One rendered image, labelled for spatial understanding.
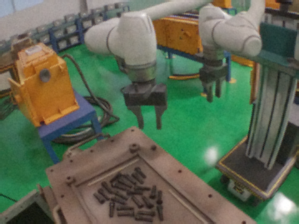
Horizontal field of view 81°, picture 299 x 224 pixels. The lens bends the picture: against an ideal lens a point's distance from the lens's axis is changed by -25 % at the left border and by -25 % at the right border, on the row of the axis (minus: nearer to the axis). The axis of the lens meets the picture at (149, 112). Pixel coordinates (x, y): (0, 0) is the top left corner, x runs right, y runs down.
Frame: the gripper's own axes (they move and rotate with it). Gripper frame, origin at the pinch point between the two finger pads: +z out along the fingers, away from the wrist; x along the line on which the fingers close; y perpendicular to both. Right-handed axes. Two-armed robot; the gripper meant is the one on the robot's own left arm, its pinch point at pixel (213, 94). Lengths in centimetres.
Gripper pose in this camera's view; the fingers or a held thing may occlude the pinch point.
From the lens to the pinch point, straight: 95.4
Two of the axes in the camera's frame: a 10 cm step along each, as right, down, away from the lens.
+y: 5.4, 4.2, -7.3
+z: 1.2, 8.2, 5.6
